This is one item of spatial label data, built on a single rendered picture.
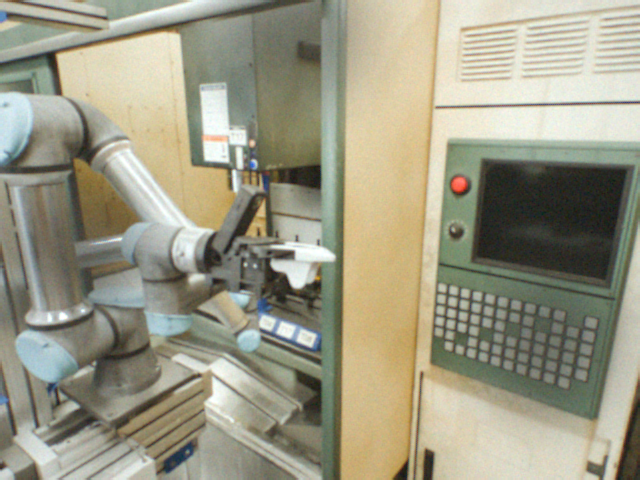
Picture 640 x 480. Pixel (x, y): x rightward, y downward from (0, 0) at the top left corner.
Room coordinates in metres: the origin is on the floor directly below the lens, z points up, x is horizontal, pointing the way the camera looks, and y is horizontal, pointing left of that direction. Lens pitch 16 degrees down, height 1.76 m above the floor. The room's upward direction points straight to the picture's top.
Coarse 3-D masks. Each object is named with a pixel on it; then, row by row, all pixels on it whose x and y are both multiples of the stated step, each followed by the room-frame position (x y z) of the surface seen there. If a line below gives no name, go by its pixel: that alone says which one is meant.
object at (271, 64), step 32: (320, 0) 2.04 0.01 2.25; (192, 32) 1.94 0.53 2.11; (224, 32) 1.82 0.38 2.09; (256, 32) 1.74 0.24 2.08; (288, 32) 1.88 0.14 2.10; (320, 32) 2.04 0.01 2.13; (192, 64) 1.95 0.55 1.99; (224, 64) 1.83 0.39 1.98; (256, 64) 1.74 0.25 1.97; (288, 64) 1.87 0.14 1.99; (320, 64) 2.04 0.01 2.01; (192, 96) 1.96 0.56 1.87; (256, 96) 1.74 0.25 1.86; (288, 96) 1.87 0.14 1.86; (320, 96) 2.04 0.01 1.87; (192, 128) 1.98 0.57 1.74; (256, 128) 1.73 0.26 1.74; (288, 128) 1.87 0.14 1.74; (320, 128) 2.04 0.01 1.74; (192, 160) 1.98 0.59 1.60; (288, 160) 1.86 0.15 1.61; (320, 160) 2.04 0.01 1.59
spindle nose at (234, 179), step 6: (228, 174) 2.03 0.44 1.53; (234, 174) 2.01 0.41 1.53; (240, 174) 2.01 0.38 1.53; (246, 174) 2.01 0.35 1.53; (252, 174) 2.03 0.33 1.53; (258, 174) 2.07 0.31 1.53; (228, 180) 2.04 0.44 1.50; (234, 180) 2.01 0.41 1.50; (240, 180) 2.01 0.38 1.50; (246, 180) 2.01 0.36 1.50; (252, 180) 2.03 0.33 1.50; (258, 180) 2.06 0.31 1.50; (228, 186) 2.04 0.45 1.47; (234, 186) 2.01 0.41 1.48; (240, 186) 2.01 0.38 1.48; (258, 186) 2.06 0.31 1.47
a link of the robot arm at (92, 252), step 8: (88, 240) 1.36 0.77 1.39; (96, 240) 1.36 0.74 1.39; (104, 240) 1.36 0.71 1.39; (112, 240) 1.36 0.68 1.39; (120, 240) 1.36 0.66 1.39; (80, 248) 1.33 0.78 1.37; (88, 248) 1.33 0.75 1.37; (96, 248) 1.33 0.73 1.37; (104, 248) 1.34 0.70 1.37; (112, 248) 1.34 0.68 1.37; (120, 248) 1.34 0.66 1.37; (80, 256) 1.32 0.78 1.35; (88, 256) 1.33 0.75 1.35; (96, 256) 1.33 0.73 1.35; (104, 256) 1.33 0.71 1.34; (112, 256) 1.34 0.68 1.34; (120, 256) 1.35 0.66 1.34; (80, 264) 1.33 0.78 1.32; (88, 264) 1.33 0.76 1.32; (96, 264) 1.35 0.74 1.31
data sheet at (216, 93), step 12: (216, 84) 1.86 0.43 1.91; (204, 96) 1.91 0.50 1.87; (216, 96) 1.87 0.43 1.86; (204, 108) 1.92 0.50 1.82; (216, 108) 1.87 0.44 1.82; (204, 120) 1.92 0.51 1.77; (216, 120) 1.87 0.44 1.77; (204, 132) 1.92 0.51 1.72; (216, 132) 1.88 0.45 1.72; (228, 132) 1.83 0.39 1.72
